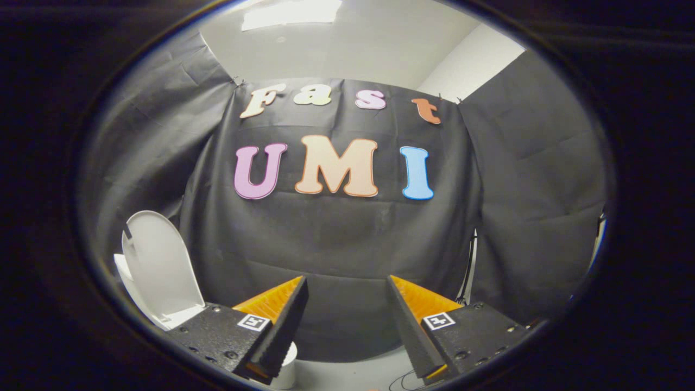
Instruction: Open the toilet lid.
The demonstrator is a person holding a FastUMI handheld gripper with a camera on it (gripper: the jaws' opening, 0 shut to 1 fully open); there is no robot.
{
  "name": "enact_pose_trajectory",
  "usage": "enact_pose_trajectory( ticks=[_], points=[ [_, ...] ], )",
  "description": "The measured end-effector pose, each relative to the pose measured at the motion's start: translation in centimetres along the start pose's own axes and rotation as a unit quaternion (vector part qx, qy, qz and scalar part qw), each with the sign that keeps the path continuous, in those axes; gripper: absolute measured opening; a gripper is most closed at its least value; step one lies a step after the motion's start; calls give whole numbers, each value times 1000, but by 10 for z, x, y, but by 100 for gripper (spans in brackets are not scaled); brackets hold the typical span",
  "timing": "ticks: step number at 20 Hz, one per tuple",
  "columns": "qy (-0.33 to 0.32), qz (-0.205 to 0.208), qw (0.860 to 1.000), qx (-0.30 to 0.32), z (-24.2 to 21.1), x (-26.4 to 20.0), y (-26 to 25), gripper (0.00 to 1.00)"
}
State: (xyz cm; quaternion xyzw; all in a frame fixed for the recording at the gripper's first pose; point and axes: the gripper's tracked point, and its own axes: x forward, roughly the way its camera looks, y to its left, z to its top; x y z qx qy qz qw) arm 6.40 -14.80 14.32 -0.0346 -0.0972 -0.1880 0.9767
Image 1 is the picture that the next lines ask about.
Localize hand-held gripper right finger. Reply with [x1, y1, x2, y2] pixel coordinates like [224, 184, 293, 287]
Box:
[387, 274, 530, 383]

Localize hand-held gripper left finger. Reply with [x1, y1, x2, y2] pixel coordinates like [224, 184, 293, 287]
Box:
[166, 276, 309, 383]

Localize white ceramic toilet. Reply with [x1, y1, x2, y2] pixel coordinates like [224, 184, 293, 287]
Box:
[113, 254, 298, 390]

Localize thin metal tripod stand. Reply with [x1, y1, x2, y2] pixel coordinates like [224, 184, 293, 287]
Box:
[456, 228, 478, 306]

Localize black backdrop cloth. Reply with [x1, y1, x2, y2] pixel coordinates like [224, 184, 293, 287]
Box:
[81, 33, 608, 362]

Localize black floor cable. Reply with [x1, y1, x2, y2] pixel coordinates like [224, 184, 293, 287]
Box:
[388, 370, 429, 391]

